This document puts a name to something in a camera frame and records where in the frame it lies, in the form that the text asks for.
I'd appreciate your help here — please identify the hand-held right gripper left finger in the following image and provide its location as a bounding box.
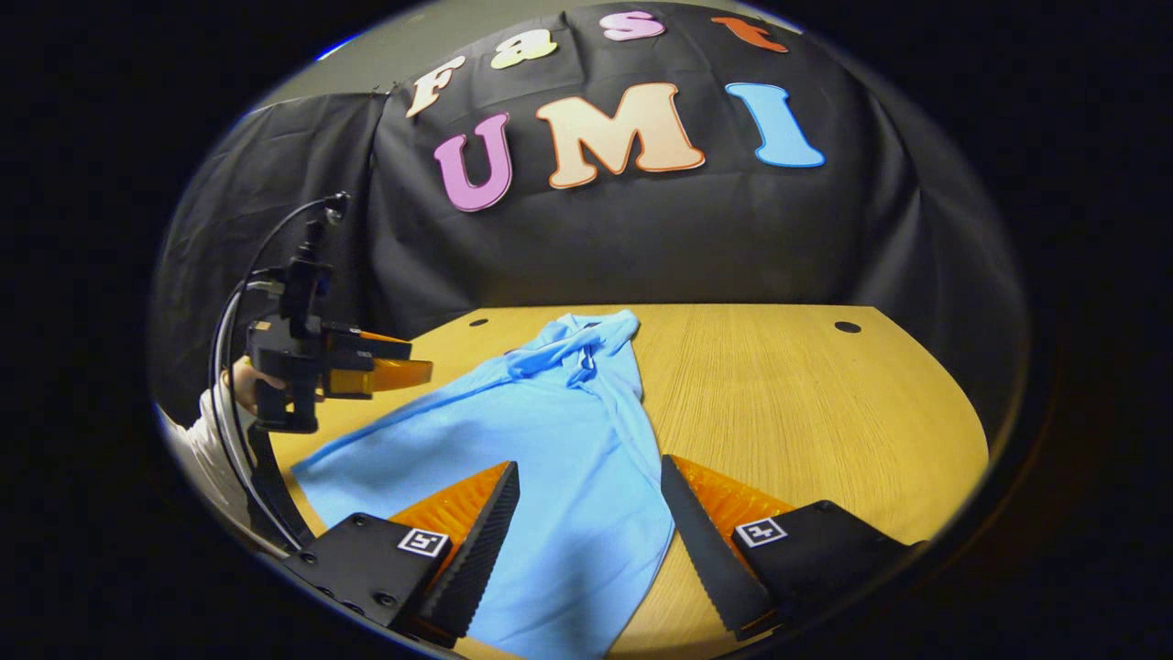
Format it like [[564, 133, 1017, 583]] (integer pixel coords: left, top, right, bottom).
[[282, 461, 521, 649]]

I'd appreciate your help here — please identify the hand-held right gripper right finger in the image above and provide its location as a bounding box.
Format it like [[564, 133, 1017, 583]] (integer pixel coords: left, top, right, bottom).
[[659, 454, 928, 642]]

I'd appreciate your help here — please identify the light blue polo T-shirt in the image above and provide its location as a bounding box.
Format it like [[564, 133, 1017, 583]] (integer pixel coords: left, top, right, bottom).
[[291, 309, 677, 659]]

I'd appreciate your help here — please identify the black backdrop cloth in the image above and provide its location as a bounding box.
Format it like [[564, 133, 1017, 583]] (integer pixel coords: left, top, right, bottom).
[[149, 0, 1028, 432]]

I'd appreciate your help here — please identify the thin black cable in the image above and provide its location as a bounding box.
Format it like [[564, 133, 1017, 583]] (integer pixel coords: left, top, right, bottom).
[[207, 192, 351, 553]]

